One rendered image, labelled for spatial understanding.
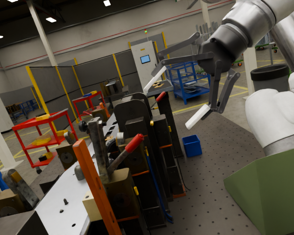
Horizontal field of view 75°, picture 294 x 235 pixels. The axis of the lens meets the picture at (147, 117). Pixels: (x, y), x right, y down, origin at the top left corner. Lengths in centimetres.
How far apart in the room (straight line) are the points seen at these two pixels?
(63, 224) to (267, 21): 63
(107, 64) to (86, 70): 88
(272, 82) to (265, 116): 252
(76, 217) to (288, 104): 78
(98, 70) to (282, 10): 811
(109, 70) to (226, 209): 780
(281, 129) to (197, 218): 45
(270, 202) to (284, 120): 30
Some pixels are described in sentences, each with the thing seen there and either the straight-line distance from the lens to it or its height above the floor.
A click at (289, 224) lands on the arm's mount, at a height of 74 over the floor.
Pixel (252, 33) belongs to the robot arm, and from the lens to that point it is 45.
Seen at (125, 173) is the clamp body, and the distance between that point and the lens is 54.
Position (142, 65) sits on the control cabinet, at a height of 124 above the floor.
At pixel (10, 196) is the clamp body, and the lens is 76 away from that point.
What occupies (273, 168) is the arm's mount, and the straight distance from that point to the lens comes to 65.
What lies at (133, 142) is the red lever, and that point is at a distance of 48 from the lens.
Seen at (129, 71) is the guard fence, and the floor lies 114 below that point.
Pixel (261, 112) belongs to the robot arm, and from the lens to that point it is 85.
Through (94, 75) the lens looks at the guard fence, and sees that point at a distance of 846.
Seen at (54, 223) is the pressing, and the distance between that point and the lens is 59.
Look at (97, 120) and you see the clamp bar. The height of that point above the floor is 121.
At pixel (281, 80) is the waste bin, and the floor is 54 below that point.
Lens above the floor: 131
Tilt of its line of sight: 15 degrees down
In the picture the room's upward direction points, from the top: 16 degrees counter-clockwise
